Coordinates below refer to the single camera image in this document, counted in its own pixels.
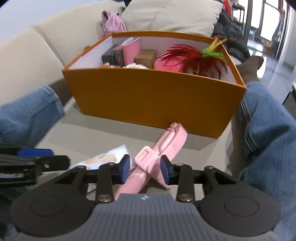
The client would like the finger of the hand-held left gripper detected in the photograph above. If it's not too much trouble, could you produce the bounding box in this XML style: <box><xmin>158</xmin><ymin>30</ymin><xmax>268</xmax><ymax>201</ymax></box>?
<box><xmin>0</xmin><ymin>144</ymin><xmax>55</xmax><ymax>158</ymax></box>
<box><xmin>0</xmin><ymin>155</ymin><xmax>70</xmax><ymax>187</ymax></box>

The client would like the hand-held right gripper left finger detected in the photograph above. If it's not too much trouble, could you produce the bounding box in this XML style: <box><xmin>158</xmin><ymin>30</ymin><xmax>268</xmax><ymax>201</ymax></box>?
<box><xmin>54</xmin><ymin>154</ymin><xmax>130</xmax><ymax>203</ymax></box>

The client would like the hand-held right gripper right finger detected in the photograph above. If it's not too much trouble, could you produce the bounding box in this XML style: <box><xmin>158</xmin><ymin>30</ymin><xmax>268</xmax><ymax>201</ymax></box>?
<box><xmin>160</xmin><ymin>155</ymin><xmax>240</xmax><ymax>203</ymax></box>

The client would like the white peach-print tube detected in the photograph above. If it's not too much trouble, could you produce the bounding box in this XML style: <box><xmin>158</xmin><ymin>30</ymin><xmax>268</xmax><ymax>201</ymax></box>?
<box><xmin>69</xmin><ymin>144</ymin><xmax>136</xmax><ymax>194</ymax></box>

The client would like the pink selfie stick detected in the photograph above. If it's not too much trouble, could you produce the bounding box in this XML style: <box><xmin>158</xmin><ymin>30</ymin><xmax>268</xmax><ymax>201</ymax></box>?
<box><xmin>114</xmin><ymin>122</ymin><xmax>188</xmax><ymax>201</ymax></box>

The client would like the orange storage box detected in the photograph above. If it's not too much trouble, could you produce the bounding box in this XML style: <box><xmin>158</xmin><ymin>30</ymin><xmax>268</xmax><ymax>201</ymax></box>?
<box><xmin>62</xmin><ymin>31</ymin><xmax>247</xmax><ymax>139</ymax></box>

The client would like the tan cardboard box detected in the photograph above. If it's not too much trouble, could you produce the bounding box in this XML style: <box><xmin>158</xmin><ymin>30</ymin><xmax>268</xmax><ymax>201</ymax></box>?
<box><xmin>134</xmin><ymin>49</ymin><xmax>158</xmax><ymax>69</ymax></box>

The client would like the beige sofa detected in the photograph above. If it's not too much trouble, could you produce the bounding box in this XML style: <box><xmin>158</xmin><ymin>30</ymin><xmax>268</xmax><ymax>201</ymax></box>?
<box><xmin>0</xmin><ymin>0</ymin><xmax>255</xmax><ymax>202</ymax></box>

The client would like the person's left jeans leg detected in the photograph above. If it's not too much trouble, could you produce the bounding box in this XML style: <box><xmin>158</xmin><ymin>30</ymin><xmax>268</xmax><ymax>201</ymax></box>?
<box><xmin>0</xmin><ymin>85</ymin><xmax>66</xmax><ymax>149</ymax></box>

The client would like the person's jeans leg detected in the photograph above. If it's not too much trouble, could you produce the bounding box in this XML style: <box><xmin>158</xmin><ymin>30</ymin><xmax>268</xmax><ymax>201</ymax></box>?
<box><xmin>236</xmin><ymin>82</ymin><xmax>296</xmax><ymax>241</ymax></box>
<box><xmin>0</xmin><ymin>85</ymin><xmax>66</xmax><ymax>149</ymax></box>

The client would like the dark brown small box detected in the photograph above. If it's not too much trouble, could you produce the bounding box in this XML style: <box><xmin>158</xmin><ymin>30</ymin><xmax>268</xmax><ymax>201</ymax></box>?
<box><xmin>113</xmin><ymin>48</ymin><xmax>125</xmax><ymax>67</ymax></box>

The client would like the dark grey small box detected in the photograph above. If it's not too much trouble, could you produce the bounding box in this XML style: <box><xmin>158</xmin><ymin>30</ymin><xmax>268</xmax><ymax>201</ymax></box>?
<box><xmin>102</xmin><ymin>49</ymin><xmax>116</xmax><ymax>65</ymax></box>

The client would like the person's right jeans leg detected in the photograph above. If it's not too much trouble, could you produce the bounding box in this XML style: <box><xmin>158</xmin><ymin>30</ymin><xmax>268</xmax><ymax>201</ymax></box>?
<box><xmin>236</xmin><ymin>82</ymin><xmax>296</xmax><ymax>241</ymax></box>

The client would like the red feather toy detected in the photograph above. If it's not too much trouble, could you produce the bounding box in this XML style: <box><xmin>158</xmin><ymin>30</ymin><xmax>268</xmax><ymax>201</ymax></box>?
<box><xmin>159</xmin><ymin>37</ymin><xmax>229</xmax><ymax>80</ymax></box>

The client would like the person's brown socked foot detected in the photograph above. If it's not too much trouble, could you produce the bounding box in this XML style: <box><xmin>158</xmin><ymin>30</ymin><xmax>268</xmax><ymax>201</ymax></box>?
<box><xmin>236</xmin><ymin>56</ymin><xmax>264</xmax><ymax>83</ymax></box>

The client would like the pink cloth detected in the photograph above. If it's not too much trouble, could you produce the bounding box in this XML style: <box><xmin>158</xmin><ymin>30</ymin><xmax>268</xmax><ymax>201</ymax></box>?
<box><xmin>100</xmin><ymin>10</ymin><xmax>127</xmax><ymax>39</ymax></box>

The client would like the black jacket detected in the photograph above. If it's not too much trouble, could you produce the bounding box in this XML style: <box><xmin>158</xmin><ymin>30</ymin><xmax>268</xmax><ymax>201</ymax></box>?
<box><xmin>211</xmin><ymin>9</ymin><xmax>251</xmax><ymax>62</ymax></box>

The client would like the cream pillow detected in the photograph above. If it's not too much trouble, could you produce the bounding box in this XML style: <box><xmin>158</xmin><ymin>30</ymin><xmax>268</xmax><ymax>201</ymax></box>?
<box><xmin>120</xmin><ymin>0</ymin><xmax>224</xmax><ymax>37</ymax></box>

